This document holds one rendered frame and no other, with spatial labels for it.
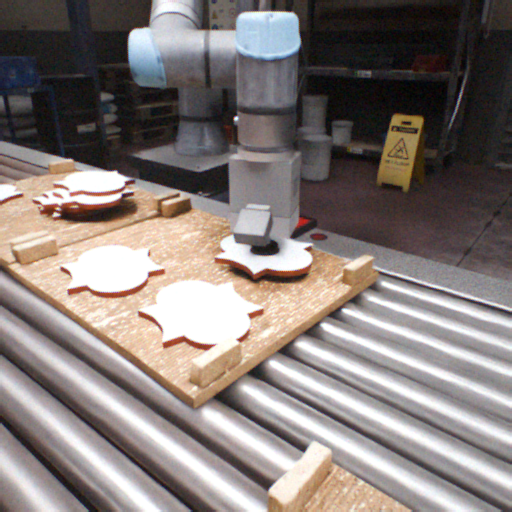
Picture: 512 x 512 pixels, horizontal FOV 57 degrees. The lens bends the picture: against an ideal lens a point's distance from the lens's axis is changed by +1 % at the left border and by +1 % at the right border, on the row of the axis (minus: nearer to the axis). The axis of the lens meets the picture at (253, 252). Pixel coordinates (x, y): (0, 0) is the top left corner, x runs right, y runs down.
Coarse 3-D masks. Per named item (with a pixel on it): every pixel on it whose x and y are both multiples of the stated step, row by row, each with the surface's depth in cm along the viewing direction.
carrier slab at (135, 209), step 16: (48, 176) 111; (64, 176) 111; (32, 192) 100; (144, 192) 100; (0, 208) 91; (16, 208) 91; (32, 208) 91; (112, 208) 91; (128, 208) 91; (144, 208) 91; (0, 224) 84; (16, 224) 84; (32, 224) 84; (48, 224) 84; (64, 224) 84; (80, 224) 84; (96, 224) 84; (112, 224) 84; (128, 224) 85; (0, 240) 77; (64, 240) 77; (80, 240) 78; (0, 256) 72
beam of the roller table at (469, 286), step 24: (0, 144) 153; (96, 168) 126; (312, 240) 82; (336, 240) 82; (384, 264) 74; (408, 264) 74; (432, 264) 74; (432, 288) 68; (456, 288) 67; (480, 288) 67; (504, 288) 67; (504, 312) 63
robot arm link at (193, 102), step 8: (184, 88) 120; (192, 88) 119; (200, 88) 119; (208, 88) 119; (216, 88) 120; (224, 88) 120; (184, 96) 121; (192, 96) 120; (200, 96) 120; (208, 96) 120; (216, 96) 120; (224, 96) 120; (184, 104) 122; (192, 104) 121; (200, 104) 121; (208, 104) 122; (216, 104) 122; (224, 104) 122; (184, 112) 123; (192, 112) 122; (200, 112) 122; (208, 112) 122; (216, 112) 124
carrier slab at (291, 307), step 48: (96, 240) 77; (144, 240) 77; (192, 240) 77; (48, 288) 63; (144, 288) 63; (240, 288) 63; (288, 288) 63; (336, 288) 63; (96, 336) 55; (144, 336) 53; (288, 336) 54; (192, 384) 46
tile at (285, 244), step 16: (224, 240) 71; (288, 240) 71; (224, 256) 66; (240, 256) 66; (256, 256) 66; (272, 256) 66; (288, 256) 66; (304, 256) 66; (256, 272) 62; (272, 272) 63; (288, 272) 63; (304, 272) 64
